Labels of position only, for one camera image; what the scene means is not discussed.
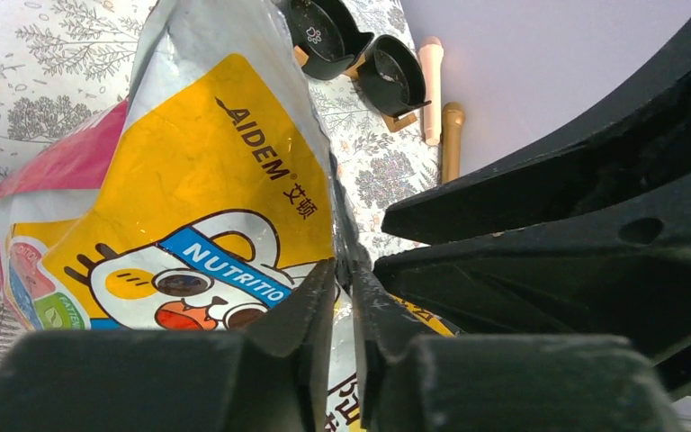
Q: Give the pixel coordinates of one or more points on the cat food bag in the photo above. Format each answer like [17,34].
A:
[201,201]

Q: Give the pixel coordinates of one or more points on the gold microphone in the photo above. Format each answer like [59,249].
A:
[453,119]

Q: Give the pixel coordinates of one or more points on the right black pet bowl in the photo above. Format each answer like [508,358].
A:
[391,80]

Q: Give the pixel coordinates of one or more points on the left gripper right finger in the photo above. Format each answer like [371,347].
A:
[413,379]

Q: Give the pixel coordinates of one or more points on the left black pet bowl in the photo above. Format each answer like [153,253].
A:
[327,32]

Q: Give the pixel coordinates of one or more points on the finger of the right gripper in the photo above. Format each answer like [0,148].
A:
[627,157]
[624,270]

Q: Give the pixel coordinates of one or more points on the pink microphone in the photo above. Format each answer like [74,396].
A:
[430,56]

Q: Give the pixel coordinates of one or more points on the black pet bowl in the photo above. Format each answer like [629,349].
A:
[391,80]
[327,32]

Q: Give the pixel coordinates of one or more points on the floral table mat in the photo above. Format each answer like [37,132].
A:
[62,62]

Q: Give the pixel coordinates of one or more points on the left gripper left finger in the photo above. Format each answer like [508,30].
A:
[270,376]

